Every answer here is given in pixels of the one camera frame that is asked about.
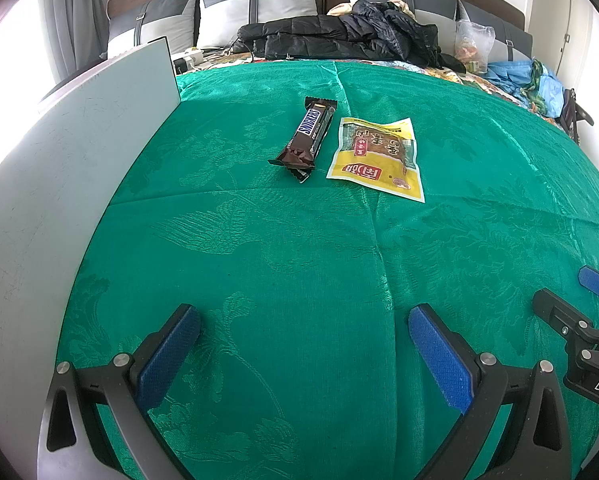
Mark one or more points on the brown chocolate bar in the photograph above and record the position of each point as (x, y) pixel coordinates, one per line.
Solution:
(307, 135)

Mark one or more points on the white cardboard box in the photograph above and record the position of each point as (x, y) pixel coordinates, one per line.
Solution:
(54, 185)

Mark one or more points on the black bag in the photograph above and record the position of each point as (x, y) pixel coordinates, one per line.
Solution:
(574, 112)

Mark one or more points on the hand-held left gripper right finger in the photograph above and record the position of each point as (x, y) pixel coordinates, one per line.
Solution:
(439, 357)

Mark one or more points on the yellow jerky packet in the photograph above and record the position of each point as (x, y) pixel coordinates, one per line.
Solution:
(379, 155)

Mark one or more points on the black puffer jacket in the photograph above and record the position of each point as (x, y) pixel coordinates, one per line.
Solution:
(339, 35)

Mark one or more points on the grey curtain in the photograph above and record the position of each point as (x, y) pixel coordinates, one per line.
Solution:
(74, 15)

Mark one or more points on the clear plastic bag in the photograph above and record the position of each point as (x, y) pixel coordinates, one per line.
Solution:
(472, 42)

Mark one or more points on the beige cloth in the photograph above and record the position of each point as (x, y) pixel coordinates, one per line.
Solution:
(339, 8)

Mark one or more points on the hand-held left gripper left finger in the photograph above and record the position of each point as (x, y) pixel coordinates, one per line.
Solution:
(167, 357)

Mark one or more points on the green patterned blanket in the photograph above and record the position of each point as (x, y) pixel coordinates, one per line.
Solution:
(304, 260)

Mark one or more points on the white power strip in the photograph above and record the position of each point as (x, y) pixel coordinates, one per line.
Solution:
(188, 59)

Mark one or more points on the blue cloth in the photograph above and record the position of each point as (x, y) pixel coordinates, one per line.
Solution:
(509, 77)

